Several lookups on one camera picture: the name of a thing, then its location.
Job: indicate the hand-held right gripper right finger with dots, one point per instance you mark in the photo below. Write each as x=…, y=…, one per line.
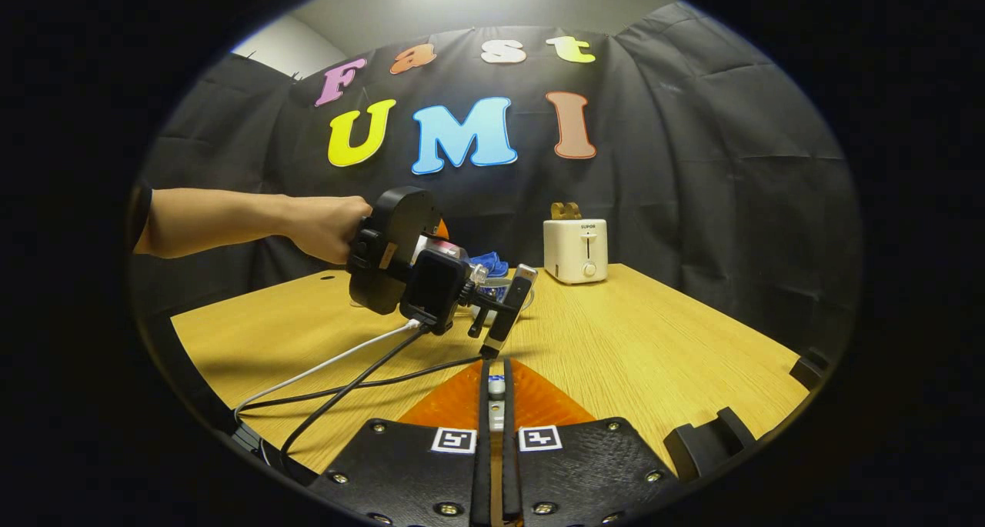
x=585, y=465

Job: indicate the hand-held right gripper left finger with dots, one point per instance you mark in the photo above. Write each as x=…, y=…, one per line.
x=415, y=473

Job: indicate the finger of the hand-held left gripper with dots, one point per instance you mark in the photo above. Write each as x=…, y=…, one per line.
x=512, y=311
x=442, y=228

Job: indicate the blue towel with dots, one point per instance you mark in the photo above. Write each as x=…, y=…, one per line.
x=491, y=264

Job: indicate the white toaster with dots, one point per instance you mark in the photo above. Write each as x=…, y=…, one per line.
x=575, y=251

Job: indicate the brown toast slices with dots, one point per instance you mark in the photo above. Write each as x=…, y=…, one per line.
x=565, y=211

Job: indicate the black backdrop cloth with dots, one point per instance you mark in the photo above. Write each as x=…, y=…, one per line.
x=692, y=204

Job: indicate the black plastic bracket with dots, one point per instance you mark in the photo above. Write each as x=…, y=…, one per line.
x=704, y=442
x=808, y=369

